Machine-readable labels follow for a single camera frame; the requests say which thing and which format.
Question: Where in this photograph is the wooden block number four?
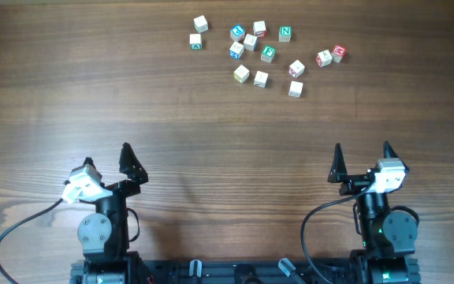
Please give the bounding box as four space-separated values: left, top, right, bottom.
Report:
288 60 305 78

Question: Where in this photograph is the green letter N block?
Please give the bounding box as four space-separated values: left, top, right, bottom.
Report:
278 25 292 43

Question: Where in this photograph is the wooden block yellow side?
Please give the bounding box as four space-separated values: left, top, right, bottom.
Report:
233 65 250 84

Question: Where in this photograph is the wooden block red A side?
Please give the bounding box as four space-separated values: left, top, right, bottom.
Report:
316 50 333 67

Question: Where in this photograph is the right camera cable black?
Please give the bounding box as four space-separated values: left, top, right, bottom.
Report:
300 188 367 283

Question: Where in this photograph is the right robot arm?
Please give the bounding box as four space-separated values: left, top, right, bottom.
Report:
328 142 422 284

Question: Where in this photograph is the green letter F block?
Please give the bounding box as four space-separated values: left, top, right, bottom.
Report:
261 46 276 63

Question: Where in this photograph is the plain wooden block green side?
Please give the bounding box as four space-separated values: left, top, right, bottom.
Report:
288 81 303 98

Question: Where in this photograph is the wooden block hammer picture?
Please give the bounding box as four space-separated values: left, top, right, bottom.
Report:
254 71 269 88

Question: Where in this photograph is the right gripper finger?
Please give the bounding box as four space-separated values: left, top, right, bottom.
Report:
383 140 410 174
327 143 348 183

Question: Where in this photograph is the red letter M block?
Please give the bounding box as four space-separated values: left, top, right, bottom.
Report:
331 45 347 63

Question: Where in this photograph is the blue letter P block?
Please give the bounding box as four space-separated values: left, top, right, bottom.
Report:
230 24 246 42

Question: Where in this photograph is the wooden block green A side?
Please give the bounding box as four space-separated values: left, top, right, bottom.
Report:
189 34 203 50

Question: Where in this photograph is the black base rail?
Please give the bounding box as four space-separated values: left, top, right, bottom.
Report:
69 258 422 284

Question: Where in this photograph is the camera cable black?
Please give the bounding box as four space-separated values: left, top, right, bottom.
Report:
0 196 65 284
300 188 367 283

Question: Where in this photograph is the plain wooden block top-left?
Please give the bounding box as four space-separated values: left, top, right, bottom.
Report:
193 15 208 33

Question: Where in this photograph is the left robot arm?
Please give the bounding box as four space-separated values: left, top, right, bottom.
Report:
62 143 154 284

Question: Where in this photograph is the wooden block blue A side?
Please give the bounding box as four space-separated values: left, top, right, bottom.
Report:
229 42 244 60

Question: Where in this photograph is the left camera cable black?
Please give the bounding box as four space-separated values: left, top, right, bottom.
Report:
0 196 65 284

